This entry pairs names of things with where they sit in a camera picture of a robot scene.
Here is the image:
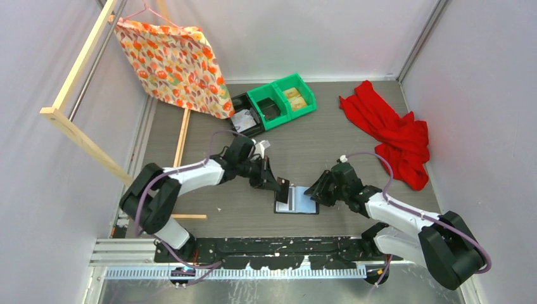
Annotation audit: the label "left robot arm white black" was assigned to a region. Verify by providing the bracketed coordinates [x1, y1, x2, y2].
[119, 136, 289, 262]

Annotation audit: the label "green bin with yellow packets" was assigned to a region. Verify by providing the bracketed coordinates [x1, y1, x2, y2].
[273, 73, 317, 120]

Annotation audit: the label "green bin with dark item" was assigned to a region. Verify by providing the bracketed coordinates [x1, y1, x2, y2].
[247, 83, 291, 130]

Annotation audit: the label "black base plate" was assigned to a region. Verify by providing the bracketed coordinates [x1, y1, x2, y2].
[153, 236, 387, 270]

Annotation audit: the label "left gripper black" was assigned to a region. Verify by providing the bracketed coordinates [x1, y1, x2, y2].
[237, 155, 280, 191]

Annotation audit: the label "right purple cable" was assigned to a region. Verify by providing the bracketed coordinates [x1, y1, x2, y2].
[338, 151, 493, 287]

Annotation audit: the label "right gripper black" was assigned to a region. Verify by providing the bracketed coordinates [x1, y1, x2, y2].
[305, 170, 348, 207]

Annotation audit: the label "yellow packets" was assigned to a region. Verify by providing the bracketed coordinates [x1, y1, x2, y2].
[283, 87, 308, 111]

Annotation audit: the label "white cards in tray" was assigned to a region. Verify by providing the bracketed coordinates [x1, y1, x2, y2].
[231, 109, 257, 132]

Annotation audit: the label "purple cable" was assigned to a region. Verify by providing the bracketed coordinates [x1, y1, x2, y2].
[133, 130, 244, 290]
[338, 151, 493, 287]

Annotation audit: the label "floral fabric bag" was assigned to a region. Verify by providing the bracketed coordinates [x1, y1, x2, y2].
[115, 18, 235, 119]

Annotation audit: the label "pink hanger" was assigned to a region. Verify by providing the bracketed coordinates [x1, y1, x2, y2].
[121, 0, 179, 27]

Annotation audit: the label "red cloth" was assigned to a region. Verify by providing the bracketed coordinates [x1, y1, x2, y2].
[339, 80, 430, 191]

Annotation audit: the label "dark item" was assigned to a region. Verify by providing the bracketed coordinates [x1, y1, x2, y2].
[257, 98, 281, 121]

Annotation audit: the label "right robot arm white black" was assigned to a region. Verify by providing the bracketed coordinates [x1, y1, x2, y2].
[304, 163, 489, 290]

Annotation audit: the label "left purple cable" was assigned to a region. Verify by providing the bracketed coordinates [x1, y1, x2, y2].
[133, 130, 244, 290]

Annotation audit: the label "wooden rack frame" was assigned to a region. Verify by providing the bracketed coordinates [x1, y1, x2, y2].
[39, 0, 208, 220]

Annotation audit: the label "black leather card holder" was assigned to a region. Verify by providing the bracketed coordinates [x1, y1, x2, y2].
[274, 186, 319, 215]

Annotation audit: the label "black tray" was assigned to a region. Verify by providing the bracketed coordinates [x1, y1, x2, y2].
[229, 93, 266, 137]

